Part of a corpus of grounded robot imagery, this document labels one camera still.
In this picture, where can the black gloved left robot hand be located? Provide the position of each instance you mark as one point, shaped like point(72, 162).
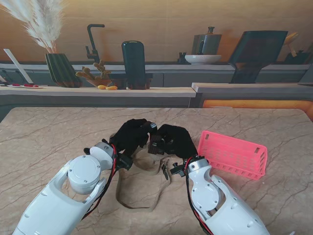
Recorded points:
point(130, 137)

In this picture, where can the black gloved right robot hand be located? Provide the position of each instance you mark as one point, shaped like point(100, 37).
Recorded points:
point(177, 142)

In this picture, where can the beige woven belt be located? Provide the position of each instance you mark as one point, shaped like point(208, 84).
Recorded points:
point(146, 174)

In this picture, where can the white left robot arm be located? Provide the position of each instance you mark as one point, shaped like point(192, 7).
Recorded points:
point(68, 195)

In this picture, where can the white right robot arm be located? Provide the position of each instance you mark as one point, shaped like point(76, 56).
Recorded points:
point(220, 200)

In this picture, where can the orange fruits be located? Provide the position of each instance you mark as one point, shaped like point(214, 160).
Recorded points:
point(110, 87)

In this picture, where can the pink plastic mesh basket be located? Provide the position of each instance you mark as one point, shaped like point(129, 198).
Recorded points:
point(232, 154)

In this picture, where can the light wood counter top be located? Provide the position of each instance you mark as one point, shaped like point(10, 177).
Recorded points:
point(73, 91)

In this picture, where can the tall dark cylindrical canister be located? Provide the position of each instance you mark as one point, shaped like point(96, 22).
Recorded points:
point(134, 63)

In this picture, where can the small black stand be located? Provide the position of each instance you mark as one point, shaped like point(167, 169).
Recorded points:
point(182, 58)

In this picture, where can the grey stone counter top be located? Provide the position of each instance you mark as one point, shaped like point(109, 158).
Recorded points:
point(244, 87)

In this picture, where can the white ceramic bowl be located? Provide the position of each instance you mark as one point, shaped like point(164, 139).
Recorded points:
point(203, 59)

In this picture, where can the dark ribbed vase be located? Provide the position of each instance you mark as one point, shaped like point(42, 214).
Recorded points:
point(62, 71)

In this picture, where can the black kitchen faucet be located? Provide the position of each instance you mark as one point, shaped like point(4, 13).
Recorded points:
point(92, 44)

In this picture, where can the grey pot with lid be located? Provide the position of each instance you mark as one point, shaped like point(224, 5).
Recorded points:
point(206, 42)

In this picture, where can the plate with red food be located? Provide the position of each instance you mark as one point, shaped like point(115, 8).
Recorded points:
point(27, 86)

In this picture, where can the dark range hood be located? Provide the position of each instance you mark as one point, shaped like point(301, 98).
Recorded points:
point(256, 51)

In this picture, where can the white leaning board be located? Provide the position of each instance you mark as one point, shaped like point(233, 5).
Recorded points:
point(17, 64)

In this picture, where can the white pampas grass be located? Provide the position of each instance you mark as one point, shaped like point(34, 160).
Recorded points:
point(41, 24)

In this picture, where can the dark utensil holder with spoons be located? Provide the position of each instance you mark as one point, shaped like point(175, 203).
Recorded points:
point(297, 57)

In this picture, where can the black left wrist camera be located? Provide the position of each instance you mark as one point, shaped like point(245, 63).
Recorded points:
point(124, 161)

